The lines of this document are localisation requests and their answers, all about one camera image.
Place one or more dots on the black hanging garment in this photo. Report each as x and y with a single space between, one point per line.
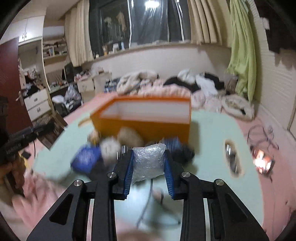
278 19

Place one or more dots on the white drawer cabinet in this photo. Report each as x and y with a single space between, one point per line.
37 104

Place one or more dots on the beige curtain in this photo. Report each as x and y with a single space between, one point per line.
77 34

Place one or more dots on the brown fur pompom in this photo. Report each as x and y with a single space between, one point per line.
129 137

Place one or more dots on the dark lace-trimmed satin cloth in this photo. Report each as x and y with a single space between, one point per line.
180 153

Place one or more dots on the pile of clothes on bed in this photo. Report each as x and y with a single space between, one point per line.
205 90

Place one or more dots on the green hanging cloth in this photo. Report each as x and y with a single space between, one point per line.
243 56

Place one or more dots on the grey fur pompom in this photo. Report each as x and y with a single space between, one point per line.
110 147

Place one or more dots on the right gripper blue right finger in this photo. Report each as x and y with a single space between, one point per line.
229 218

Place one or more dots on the round cream toy figure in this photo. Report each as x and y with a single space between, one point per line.
94 138

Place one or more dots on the orange cardboard box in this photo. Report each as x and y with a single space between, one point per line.
153 118

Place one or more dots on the bubble wrap bundle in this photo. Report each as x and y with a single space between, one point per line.
148 162

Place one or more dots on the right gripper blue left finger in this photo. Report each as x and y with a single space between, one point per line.
67 219

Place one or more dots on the pink floral blanket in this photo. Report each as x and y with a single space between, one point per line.
22 213

